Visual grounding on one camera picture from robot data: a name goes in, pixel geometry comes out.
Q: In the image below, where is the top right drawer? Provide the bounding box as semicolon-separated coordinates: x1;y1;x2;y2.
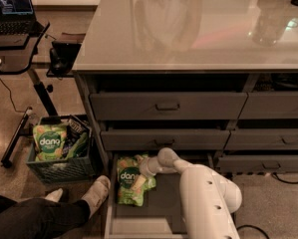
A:
239;92;298;120

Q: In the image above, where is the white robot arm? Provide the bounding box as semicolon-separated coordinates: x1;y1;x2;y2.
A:
132;147;242;239

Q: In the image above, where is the open bottom left drawer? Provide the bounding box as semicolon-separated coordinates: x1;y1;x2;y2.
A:
105;155;189;239

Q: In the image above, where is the black kettle chip bag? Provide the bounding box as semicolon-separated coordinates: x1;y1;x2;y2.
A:
62;115;90;158

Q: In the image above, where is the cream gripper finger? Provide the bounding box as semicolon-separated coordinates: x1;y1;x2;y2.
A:
131;174;147;190

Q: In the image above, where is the right white slipper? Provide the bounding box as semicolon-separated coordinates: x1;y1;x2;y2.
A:
82;175;111;217

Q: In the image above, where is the green snack bag in crate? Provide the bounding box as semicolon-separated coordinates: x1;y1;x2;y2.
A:
67;132;89;158

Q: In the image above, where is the black power cable on floor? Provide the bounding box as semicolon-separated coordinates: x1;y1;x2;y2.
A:
232;172;298;239

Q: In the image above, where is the bottom right drawer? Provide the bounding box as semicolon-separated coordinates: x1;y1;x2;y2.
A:
216;154;298;173

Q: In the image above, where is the black laptop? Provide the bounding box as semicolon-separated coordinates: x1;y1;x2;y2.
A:
0;0;36;35

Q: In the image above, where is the top left drawer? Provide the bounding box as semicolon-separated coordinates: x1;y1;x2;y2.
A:
89;92;247;120

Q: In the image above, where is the black laptop stand desk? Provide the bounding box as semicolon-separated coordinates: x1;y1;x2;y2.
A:
0;21;58;168

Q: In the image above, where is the left white slipper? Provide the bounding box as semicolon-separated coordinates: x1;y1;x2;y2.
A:
45;188;63;202

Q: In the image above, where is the thin black cable left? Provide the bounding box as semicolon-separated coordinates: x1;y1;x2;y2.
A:
0;74;26;115

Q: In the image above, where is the green chip bag in crate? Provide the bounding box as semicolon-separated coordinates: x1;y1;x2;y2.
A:
33;123;67;161

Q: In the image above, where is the dark plastic crate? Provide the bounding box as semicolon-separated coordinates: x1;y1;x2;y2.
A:
26;115;96;184

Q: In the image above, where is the person leg in black trousers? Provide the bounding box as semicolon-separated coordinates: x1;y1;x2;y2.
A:
0;195;91;239

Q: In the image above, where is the green rice chip bag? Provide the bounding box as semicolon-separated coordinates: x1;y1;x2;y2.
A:
117;152;156;206

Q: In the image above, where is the white slipper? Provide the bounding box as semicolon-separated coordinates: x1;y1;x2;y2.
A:
45;188;63;202
82;175;111;217

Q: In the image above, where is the middle left drawer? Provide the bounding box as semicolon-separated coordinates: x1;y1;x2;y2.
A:
101;127;230;150

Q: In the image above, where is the grey cabinet with counter top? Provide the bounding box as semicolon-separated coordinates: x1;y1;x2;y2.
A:
72;0;298;239

